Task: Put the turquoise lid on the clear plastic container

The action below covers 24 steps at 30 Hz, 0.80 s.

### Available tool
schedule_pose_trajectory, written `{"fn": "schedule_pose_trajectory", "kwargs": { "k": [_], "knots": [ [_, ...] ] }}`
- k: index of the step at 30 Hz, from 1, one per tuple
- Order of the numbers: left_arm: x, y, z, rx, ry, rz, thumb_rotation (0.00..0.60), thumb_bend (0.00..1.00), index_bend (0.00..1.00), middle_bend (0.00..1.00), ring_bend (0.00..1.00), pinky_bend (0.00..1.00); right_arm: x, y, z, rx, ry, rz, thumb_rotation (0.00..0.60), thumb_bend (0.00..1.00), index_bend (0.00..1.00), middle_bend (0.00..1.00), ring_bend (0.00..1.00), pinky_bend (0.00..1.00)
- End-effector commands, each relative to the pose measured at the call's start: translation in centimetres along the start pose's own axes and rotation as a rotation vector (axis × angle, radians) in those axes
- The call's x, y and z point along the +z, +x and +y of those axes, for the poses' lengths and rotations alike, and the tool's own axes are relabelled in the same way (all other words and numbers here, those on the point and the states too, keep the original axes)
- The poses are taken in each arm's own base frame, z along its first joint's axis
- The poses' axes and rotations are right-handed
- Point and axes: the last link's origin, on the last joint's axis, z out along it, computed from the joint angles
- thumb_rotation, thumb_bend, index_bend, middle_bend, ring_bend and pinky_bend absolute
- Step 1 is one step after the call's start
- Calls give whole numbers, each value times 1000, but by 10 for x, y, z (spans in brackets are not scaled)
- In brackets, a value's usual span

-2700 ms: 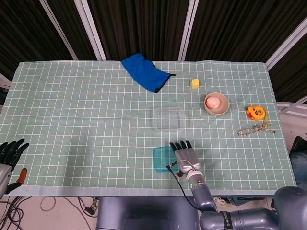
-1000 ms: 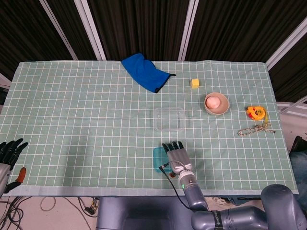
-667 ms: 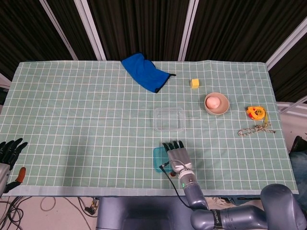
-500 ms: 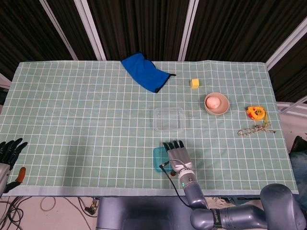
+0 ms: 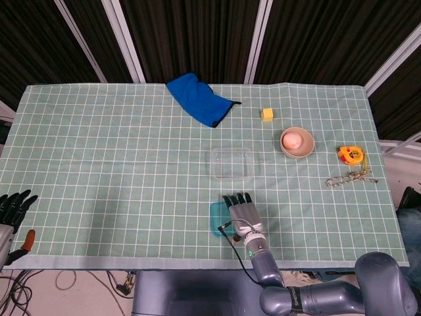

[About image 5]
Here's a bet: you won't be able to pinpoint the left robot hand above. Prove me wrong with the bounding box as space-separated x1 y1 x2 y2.
0 189 39 266

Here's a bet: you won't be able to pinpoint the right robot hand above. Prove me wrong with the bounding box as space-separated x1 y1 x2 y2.
222 192 266 243

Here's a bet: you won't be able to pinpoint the translucent blue square lid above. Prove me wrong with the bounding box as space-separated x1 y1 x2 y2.
209 201 239 238

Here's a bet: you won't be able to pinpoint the clear plastic container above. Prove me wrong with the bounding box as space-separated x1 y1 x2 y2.
210 147 255 181

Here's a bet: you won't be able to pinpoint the grey robot torso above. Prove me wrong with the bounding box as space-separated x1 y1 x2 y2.
131 269 274 316

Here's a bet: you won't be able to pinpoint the pink ball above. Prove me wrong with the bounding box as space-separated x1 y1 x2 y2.
282 130 303 151

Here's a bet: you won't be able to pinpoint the beige bowl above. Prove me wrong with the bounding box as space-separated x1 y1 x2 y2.
280 126 316 159

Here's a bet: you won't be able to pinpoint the green checked tablecloth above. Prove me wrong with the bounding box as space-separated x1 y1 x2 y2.
0 82 410 271

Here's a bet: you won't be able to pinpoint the yellow tape measure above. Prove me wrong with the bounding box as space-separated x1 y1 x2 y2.
337 146 369 175

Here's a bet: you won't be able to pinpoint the blue cloth pouch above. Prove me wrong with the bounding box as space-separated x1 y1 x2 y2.
165 72 243 129

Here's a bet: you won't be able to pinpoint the black yellow plug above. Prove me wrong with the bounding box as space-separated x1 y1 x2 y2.
114 271 137 297

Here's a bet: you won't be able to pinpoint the dark pleated curtain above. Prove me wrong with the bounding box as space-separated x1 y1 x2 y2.
0 0 421 139

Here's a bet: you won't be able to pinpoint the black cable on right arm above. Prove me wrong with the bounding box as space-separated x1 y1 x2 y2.
218 222 264 287

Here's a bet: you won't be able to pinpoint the black floor cables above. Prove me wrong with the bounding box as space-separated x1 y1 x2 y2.
0 269 37 316

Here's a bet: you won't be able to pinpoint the knotted beige rope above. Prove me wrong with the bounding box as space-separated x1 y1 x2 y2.
325 167 380 190

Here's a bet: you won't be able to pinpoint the white metal frame post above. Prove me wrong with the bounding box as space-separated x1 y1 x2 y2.
364 24 421 98
243 0 274 85
101 0 147 84
54 0 108 83

